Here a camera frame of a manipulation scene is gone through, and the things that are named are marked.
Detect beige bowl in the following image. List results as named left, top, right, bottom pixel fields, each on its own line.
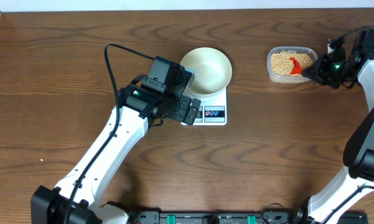
left=180, top=47, right=233, bottom=98

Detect white digital kitchen scale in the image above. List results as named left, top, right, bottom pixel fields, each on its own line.
left=193, top=89, right=228, bottom=126

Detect red measuring scoop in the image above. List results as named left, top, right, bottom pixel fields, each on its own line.
left=289, top=57, right=303, bottom=76

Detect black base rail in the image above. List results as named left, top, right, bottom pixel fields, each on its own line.
left=93, top=202, right=370, bottom=224

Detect clear plastic container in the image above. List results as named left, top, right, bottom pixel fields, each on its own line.
left=267, top=47, right=318, bottom=83

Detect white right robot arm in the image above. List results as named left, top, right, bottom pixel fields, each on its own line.
left=295, top=26, right=374, bottom=223

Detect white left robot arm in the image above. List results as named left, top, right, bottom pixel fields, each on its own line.
left=30, top=57, right=200, bottom=223

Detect yellow soybeans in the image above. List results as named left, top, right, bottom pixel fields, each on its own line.
left=270, top=52, right=314, bottom=77

